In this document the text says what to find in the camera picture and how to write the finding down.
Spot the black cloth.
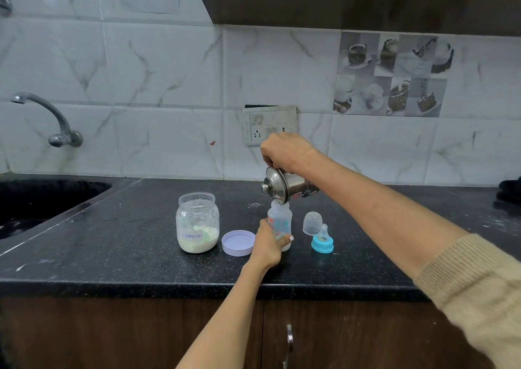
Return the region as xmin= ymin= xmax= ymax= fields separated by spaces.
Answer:
xmin=494 ymin=176 xmax=521 ymax=211

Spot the blue bottle ring with nipple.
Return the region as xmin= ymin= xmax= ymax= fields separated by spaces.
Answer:
xmin=310 ymin=224 xmax=334 ymax=255

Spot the clear formula powder jar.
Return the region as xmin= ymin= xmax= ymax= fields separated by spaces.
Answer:
xmin=175 ymin=192 xmax=220 ymax=255

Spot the person's left forearm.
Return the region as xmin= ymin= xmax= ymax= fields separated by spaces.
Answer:
xmin=175 ymin=259 xmax=269 ymax=369

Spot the lavender plastic jar lid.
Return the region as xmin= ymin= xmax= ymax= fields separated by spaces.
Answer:
xmin=221 ymin=230 xmax=257 ymax=257

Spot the metal cabinet handle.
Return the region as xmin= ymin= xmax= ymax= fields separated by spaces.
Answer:
xmin=283 ymin=323 xmax=294 ymax=369

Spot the chrome curved wall faucet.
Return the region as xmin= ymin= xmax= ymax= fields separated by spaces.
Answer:
xmin=11 ymin=92 xmax=84 ymax=149

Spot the black kitchen sink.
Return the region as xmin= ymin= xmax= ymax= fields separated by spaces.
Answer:
xmin=0 ymin=179 xmax=113 ymax=241

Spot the clear dome bottle cap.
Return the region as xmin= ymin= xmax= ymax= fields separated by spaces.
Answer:
xmin=302 ymin=211 xmax=324 ymax=237

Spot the beige knit sleeve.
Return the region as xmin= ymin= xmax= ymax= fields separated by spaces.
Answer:
xmin=413 ymin=233 xmax=521 ymax=369

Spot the clear printed baby bottle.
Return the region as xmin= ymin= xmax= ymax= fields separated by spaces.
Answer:
xmin=267 ymin=201 xmax=293 ymax=253

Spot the brown wooden base cabinet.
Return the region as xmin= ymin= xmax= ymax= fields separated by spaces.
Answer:
xmin=0 ymin=295 xmax=495 ymax=369

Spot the white switch socket board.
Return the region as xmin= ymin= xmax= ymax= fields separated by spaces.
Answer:
xmin=242 ymin=104 xmax=299 ymax=147

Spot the person's left hand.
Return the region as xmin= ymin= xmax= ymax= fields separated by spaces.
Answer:
xmin=249 ymin=218 xmax=295 ymax=270

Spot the white measuring scoop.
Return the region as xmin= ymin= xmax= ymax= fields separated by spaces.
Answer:
xmin=181 ymin=214 xmax=204 ymax=239

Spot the person's right forearm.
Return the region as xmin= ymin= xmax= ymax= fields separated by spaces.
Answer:
xmin=307 ymin=149 xmax=469 ymax=280

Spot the person's right hand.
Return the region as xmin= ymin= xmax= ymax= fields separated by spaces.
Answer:
xmin=259 ymin=131 xmax=322 ymax=175

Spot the dark wooden wall cabinet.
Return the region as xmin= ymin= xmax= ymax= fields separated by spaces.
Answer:
xmin=188 ymin=0 xmax=521 ymax=36

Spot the small steel kettle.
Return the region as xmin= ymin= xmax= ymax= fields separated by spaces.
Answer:
xmin=260 ymin=166 xmax=320 ymax=206

